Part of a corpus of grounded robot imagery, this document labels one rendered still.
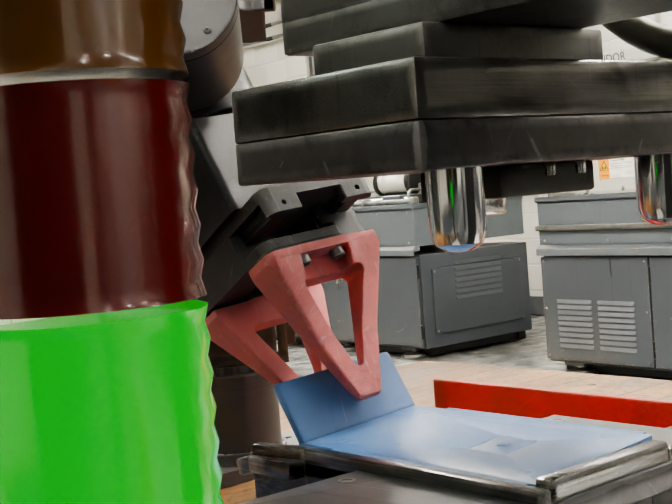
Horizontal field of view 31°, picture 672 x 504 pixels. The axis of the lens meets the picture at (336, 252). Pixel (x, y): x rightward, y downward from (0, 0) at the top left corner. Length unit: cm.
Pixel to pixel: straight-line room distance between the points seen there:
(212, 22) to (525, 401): 38
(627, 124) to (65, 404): 32
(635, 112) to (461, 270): 712
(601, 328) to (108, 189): 621
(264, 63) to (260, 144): 1168
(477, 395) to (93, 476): 67
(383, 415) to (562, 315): 598
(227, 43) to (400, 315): 701
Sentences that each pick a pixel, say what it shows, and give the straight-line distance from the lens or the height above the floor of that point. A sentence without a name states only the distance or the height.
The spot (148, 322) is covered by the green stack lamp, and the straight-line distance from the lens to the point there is 18.
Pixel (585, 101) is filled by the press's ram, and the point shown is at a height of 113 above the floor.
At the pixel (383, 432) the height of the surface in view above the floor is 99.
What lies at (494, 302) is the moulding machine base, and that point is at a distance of 779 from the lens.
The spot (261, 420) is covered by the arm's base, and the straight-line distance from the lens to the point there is 87.
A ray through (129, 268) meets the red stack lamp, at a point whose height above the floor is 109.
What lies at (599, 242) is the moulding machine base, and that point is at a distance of 631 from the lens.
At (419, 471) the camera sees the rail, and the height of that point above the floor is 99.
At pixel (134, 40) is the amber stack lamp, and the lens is 18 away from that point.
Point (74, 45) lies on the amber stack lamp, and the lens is 18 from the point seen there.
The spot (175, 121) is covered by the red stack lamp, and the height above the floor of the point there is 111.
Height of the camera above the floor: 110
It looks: 3 degrees down
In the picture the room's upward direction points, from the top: 4 degrees counter-clockwise
